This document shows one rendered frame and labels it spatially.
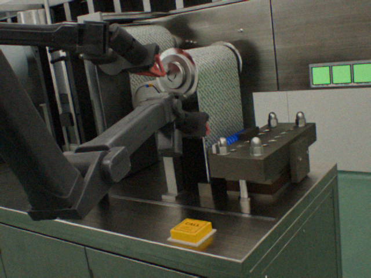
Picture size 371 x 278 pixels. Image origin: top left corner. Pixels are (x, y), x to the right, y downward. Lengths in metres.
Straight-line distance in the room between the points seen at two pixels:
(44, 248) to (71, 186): 0.86
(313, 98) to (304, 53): 2.52
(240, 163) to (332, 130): 2.82
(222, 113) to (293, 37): 0.32
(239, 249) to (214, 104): 0.48
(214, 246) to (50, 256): 0.64
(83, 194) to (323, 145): 3.46
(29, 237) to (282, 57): 1.00
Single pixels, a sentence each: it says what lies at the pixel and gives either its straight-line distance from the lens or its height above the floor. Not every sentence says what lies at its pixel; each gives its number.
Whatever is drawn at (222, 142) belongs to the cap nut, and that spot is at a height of 1.06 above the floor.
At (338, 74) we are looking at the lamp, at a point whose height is 1.19.
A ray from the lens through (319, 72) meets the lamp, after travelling 1.33.
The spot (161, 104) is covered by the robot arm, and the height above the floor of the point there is 1.21.
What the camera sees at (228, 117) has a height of 1.10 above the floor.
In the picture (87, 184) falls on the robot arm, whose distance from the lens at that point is 0.58.
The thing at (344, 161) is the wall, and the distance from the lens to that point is 3.91.
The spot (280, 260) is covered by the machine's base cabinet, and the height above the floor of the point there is 0.80.
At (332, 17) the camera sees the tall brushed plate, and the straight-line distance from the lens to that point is 1.31.
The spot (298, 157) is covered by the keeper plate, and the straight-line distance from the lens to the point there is 1.21.
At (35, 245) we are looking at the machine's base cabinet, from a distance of 1.45.
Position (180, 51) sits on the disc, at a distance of 1.16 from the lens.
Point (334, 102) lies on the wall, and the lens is 3.80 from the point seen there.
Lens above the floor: 1.33
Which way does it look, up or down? 13 degrees down
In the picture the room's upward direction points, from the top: 8 degrees counter-clockwise
